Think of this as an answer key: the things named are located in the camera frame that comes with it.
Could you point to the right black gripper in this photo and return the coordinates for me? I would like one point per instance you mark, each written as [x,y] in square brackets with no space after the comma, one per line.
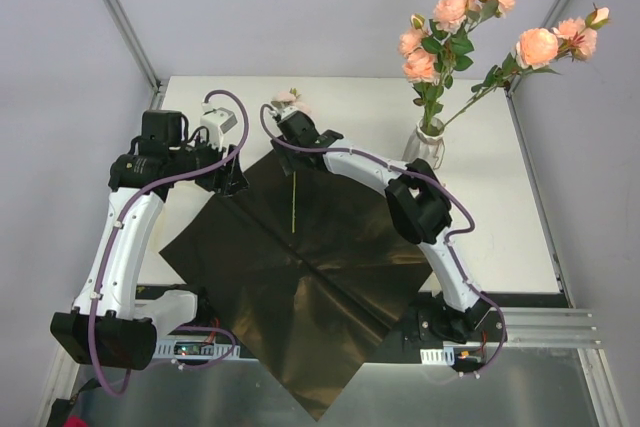
[286,159]

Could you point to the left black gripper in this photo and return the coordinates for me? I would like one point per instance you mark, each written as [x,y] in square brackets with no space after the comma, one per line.
[225,172]

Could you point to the artificial rose stem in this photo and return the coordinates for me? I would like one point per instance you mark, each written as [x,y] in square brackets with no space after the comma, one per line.
[424,66]
[291,98]
[537,49]
[453,21]

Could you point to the black wrapping paper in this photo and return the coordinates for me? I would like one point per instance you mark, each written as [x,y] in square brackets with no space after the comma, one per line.
[307,271]

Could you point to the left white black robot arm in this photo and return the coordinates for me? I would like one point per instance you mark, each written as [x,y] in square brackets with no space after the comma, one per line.
[104,325]

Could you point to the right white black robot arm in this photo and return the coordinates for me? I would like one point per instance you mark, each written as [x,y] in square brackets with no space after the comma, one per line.
[419,207]

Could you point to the white ribbed ceramic vase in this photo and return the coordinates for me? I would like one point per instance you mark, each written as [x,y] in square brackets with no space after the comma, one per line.
[426,147]

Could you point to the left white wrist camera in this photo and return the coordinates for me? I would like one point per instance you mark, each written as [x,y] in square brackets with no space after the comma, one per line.
[217,122]

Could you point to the left aluminium corner post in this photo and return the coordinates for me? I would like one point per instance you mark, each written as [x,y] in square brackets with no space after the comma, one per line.
[131,40]

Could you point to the left white cable duct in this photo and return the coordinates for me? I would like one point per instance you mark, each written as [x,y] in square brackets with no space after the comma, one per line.
[192,350]

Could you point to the white cable duct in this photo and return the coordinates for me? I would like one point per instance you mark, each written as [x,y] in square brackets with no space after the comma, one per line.
[438,357]
[192,350]

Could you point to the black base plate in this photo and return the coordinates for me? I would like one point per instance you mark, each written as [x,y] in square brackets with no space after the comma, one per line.
[315,326]

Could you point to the right white cable duct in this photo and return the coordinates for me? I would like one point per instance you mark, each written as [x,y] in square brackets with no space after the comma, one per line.
[438,357]

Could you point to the aluminium frame rail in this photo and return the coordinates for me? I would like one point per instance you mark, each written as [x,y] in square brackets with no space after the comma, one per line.
[551,328]

